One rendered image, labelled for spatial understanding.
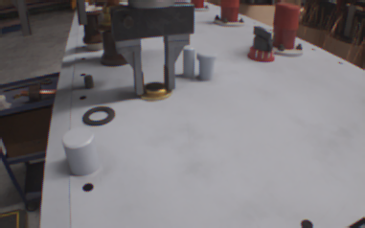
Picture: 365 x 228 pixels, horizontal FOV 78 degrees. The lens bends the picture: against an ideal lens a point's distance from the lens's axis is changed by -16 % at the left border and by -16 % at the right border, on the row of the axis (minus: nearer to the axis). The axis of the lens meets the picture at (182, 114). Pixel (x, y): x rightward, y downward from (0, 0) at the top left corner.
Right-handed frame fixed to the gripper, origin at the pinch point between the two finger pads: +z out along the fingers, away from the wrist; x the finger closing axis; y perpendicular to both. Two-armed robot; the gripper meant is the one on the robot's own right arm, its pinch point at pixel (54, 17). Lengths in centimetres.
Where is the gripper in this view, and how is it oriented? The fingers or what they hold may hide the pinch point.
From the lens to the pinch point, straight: 47.2
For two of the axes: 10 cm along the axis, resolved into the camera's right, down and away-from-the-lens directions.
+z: 0.0, 8.5, 5.3
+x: 9.0, -2.3, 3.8
